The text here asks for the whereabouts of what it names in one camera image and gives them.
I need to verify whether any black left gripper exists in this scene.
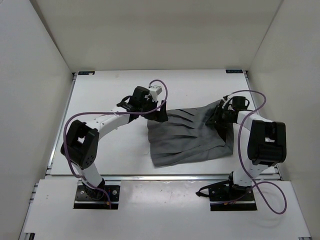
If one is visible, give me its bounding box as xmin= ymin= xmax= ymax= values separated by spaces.
xmin=140 ymin=97 xmax=168 ymax=122

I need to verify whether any grey pleated skirt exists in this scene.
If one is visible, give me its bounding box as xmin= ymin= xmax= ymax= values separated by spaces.
xmin=147 ymin=100 xmax=234 ymax=168

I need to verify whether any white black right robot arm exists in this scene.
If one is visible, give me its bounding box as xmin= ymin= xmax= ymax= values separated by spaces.
xmin=209 ymin=96 xmax=287 ymax=200

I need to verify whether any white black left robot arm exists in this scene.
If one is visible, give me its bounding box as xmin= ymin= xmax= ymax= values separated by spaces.
xmin=60 ymin=84 xmax=168 ymax=201

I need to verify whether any right blue table label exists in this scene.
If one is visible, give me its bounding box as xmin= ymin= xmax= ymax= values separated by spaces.
xmin=225 ymin=69 xmax=244 ymax=74

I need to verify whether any blue table label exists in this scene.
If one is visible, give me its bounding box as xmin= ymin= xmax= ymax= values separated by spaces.
xmin=225 ymin=69 xmax=244 ymax=74
xmin=77 ymin=71 xmax=95 ymax=76

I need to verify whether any left blue table label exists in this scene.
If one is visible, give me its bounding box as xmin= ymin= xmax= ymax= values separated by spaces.
xmin=77 ymin=71 xmax=95 ymax=76

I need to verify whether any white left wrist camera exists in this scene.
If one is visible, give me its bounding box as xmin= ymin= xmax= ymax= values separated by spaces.
xmin=148 ymin=85 xmax=163 ymax=99

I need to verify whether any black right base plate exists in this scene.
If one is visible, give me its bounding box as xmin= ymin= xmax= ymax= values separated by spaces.
xmin=195 ymin=179 xmax=258 ymax=212

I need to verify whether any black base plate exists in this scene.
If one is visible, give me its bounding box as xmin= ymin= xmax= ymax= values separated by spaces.
xmin=195 ymin=179 xmax=258 ymax=212
xmin=73 ymin=182 xmax=121 ymax=210

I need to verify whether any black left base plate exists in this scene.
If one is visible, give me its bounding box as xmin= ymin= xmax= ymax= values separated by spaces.
xmin=73 ymin=182 xmax=121 ymax=210

